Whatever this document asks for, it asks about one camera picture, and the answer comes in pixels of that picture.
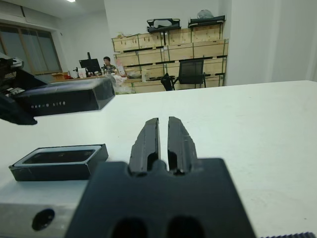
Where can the black box lid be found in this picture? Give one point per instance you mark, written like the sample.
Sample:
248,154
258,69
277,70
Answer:
69,99

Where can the black folded chair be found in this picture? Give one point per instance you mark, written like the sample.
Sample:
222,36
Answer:
166,81

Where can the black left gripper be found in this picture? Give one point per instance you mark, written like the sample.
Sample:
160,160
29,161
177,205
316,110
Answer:
8,74

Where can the black box base white insert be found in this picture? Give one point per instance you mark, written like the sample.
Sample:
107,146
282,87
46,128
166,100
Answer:
57,171

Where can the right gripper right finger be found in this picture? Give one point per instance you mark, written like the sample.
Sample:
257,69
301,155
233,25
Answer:
179,146

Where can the brown framed window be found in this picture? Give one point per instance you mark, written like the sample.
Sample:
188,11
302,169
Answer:
29,49

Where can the black computer monitor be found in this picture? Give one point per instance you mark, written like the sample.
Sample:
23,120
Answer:
89,65

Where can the black office chair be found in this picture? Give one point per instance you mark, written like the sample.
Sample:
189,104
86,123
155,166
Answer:
192,72

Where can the yellow-green plastic bag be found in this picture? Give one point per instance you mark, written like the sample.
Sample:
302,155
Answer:
122,85

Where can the open cardboard box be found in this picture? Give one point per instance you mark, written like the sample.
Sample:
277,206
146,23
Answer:
59,76

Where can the grey plastic bag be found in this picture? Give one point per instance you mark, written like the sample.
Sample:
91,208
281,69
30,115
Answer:
205,14

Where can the small white box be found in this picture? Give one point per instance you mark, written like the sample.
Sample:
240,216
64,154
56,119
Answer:
81,73

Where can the seated person at desk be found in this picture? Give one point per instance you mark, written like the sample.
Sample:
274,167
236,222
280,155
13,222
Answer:
108,66

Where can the black white flat case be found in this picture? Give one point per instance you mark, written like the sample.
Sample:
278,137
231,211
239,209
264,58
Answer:
163,27

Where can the pink white carton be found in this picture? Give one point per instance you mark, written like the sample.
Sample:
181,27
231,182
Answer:
120,69

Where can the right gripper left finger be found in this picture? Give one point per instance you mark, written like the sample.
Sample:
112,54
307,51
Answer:
144,148

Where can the wooden top office desk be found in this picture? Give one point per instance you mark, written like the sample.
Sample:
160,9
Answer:
74,79

